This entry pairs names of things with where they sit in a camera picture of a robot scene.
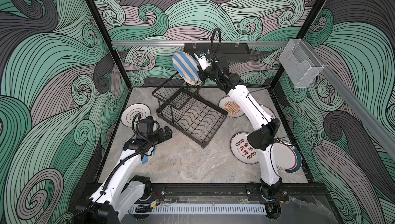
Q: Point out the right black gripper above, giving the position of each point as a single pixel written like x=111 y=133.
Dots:
x=204 y=74

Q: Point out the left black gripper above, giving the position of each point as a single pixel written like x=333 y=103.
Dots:
x=162 y=137

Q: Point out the blue striped plate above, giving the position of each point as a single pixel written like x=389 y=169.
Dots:
x=138 y=144
x=186 y=66

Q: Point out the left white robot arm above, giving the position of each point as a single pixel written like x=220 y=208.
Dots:
x=123 y=193

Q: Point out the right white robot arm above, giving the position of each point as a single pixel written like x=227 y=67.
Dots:
x=264 y=126

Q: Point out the black dish rack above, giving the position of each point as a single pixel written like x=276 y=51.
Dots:
x=181 y=105

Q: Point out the left sunburst pattern plate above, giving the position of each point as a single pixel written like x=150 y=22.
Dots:
x=231 y=107

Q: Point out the sunburst pattern plate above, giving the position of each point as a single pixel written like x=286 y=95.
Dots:
x=268 y=113
x=231 y=107

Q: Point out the right sunburst pattern plate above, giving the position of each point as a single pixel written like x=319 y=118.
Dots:
x=268 y=113

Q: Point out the white plate red characters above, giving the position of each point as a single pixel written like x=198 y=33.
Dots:
x=242 y=150

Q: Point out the white plate teal red rim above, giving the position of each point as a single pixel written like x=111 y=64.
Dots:
x=287 y=158

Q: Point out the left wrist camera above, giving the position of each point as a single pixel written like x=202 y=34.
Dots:
x=146 y=126

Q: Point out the black hanging wall tray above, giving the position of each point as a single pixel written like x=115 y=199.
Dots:
x=234 y=54

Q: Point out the white plate green ring motif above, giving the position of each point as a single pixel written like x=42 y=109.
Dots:
x=130 y=112

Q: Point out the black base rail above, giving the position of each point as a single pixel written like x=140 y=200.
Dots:
x=170 y=192

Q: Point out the white slotted cable duct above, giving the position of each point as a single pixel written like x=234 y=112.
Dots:
x=189 y=209

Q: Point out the aluminium rail back wall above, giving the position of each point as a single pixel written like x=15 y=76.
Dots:
x=156 y=43

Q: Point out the aluminium rail wall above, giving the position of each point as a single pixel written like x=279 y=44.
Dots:
x=339 y=74
x=156 y=43

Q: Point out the clear plastic wall bin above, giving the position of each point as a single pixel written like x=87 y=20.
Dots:
x=301 y=63

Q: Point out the black corner frame post left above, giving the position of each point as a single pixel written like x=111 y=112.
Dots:
x=103 y=31

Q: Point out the black corner frame post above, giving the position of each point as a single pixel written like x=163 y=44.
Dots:
x=103 y=31
x=314 y=13

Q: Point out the black corner frame post right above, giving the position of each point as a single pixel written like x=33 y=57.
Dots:
x=314 y=13

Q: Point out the aluminium rail right wall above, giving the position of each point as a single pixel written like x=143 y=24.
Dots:
x=339 y=74

